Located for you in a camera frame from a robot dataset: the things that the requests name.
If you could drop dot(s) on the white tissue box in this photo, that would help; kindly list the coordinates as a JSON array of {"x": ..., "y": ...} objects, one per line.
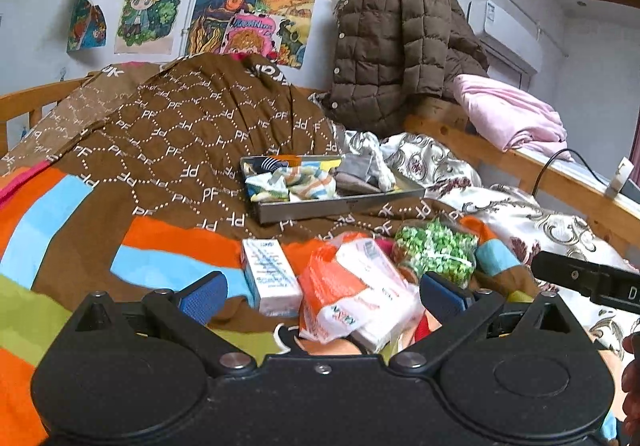
[{"x": 271, "y": 279}]

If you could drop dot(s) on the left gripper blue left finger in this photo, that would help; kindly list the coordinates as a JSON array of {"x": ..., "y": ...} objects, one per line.
[{"x": 205, "y": 295}]

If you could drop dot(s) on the brown puffer jacket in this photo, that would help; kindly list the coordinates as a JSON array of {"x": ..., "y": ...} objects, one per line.
[{"x": 391, "y": 54}]

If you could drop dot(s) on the grey tray with drawing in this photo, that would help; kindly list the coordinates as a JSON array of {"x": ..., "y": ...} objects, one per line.
[{"x": 273, "y": 212}]

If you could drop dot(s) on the pink girl drawing poster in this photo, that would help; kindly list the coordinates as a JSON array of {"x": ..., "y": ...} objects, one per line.
[{"x": 250, "y": 33}]

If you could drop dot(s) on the orange tissue pack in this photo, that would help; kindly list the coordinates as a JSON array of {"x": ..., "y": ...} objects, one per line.
[{"x": 352, "y": 289}]

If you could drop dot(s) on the dark striped sock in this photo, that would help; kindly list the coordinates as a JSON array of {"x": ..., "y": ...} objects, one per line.
[{"x": 269, "y": 164}]

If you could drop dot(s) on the brown PF patterned quilt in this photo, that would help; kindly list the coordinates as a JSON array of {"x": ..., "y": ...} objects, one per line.
[{"x": 200, "y": 135}]

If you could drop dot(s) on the wooden bed frame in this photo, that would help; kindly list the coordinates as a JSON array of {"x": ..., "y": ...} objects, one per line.
[{"x": 615, "y": 220}]

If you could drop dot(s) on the white blue muslin cloth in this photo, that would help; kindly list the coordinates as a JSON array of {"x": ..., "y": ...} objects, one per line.
[{"x": 377, "y": 160}]

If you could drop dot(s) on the light grey cloth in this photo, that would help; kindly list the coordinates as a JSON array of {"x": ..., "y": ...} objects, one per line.
[{"x": 358, "y": 166}]

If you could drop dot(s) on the pink folded blanket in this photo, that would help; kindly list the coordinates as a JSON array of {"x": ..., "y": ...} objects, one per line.
[{"x": 510, "y": 118}]

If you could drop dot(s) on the striped pastel cloth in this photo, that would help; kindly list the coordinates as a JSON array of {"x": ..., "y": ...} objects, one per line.
[{"x": 301, "y": 183}]

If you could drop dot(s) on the colourful striped blanket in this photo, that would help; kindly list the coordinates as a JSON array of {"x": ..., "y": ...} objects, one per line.
[{"x": 131, "y": 369}]

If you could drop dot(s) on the folded paper drawing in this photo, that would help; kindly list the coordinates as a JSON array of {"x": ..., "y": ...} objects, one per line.
[{"x": 87, "y": 26}]

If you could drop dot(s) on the blue orange drawing poster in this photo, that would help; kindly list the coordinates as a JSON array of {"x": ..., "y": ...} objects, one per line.
[{"x": 210, "y": 19}]

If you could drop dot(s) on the person's hand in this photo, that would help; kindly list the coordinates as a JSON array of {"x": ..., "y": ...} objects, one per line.
[{"x": 631, "y": 387}]

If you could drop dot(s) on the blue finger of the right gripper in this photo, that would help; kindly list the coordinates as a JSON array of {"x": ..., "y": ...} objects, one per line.
[{"x": 571, "y": 273}]

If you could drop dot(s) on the white floral satin quilt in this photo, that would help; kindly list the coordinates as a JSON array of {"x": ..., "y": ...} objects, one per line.
[{"x": 512, "y": 226}]

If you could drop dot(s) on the blond child drawing poster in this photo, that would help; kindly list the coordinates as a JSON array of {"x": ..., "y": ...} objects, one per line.
[{"x": 146, "y": 27}]

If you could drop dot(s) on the grey-brown drawstring pouch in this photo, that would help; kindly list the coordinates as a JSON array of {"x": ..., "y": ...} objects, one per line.
[{"x": 351, "y": 185}]

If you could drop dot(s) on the white air conditioner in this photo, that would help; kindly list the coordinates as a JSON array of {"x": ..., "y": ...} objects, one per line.
[{"x": 505, "y": 36}]

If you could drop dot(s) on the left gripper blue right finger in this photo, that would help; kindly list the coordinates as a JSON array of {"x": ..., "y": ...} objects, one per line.
[{"x": 445, "y": 298}]

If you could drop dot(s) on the green pattern plastic bag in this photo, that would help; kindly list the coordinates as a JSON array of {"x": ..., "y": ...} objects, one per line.
[{"x": 442, "y": 248}]

